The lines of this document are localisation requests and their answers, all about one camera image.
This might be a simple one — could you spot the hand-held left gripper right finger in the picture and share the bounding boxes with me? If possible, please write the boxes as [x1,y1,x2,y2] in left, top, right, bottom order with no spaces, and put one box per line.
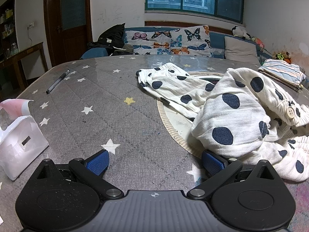
[187,150,276,200]

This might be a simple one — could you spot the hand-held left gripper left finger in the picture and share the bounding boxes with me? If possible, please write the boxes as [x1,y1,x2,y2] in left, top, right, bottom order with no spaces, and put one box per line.
[36,149,124,200]

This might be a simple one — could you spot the white polka dot pants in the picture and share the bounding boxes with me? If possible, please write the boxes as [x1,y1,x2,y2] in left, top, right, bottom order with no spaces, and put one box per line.
[136,62,309,182]

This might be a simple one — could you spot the round black induction cooktop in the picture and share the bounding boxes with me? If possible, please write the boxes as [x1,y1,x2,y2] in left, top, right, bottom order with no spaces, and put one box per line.
[158,72,226,155]

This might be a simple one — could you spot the black pen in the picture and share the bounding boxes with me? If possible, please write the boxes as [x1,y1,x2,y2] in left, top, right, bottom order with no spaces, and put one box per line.
[46,70,70,94]

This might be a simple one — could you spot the folded striped cloth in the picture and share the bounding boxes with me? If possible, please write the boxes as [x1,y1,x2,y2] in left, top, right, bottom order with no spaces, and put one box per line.
[258,58,307,92]

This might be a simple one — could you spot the grey pillow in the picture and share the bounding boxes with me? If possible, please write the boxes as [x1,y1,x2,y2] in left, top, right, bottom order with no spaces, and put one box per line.
[224,36,259,64]

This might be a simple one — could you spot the blue sofa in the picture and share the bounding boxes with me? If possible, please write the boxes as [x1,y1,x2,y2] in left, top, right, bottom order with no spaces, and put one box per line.
[80,24,273,64]

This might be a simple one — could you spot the dark wooden door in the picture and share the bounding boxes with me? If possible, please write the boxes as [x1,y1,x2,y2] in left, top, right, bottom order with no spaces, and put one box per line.
[43,0,93,67]

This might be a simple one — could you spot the black jacket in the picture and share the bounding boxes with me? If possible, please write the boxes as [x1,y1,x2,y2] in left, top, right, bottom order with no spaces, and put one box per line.
[87,23,134,56]

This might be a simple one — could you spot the pink plush toy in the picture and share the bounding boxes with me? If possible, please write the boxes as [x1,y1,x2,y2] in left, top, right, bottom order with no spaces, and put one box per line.
[251,36,265,49]

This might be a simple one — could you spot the butterfly print blanket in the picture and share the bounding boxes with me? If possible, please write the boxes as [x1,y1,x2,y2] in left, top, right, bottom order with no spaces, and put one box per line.
[123,25,214,58]

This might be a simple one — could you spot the dark wooden side table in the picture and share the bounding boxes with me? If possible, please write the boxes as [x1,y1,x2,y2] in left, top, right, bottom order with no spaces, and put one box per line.
[0,42,49,90]

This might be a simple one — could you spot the panda plush toy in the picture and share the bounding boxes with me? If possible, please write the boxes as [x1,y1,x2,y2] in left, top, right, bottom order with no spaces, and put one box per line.
[232,26,251,40]

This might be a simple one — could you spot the dark wooden shelf cabinet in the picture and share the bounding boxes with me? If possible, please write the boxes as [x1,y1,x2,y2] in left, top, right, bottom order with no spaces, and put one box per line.
[0,0,18,61]

